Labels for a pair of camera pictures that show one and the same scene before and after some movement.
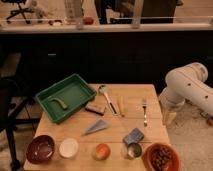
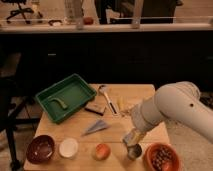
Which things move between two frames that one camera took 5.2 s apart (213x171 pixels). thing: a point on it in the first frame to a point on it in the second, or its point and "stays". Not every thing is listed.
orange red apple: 102,151 stays
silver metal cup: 134,151 stays
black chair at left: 12,107 stays
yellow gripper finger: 170,117 to 134,136
